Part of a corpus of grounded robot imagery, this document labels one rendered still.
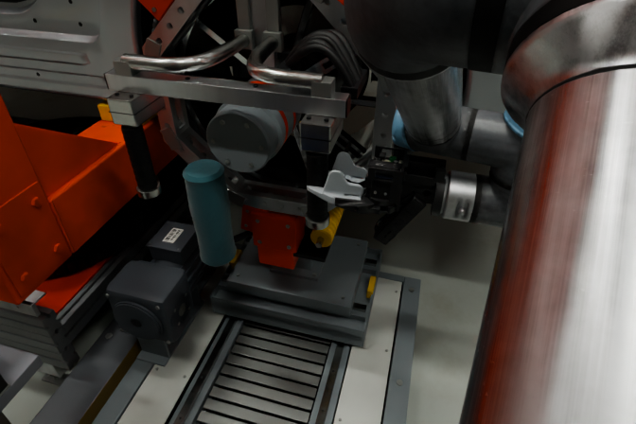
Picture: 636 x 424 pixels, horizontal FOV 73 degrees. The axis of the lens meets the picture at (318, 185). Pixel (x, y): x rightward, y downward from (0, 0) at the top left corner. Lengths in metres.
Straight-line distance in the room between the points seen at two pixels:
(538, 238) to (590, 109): 0.05
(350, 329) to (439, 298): 0.46
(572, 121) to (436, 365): 1.36
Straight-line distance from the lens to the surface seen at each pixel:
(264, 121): 0.79
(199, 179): 0.93
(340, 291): 1.36
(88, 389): 1.42
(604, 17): 0.20
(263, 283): 1.38
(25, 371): 1.10
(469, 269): 1.83
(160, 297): 1.17
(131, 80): 0.81
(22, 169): 1.04
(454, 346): 1.57
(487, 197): 0.67
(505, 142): 0.62
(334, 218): 1.13
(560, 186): 0.18
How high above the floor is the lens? 1.24
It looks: 35 degrees down
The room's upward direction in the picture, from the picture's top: straight up
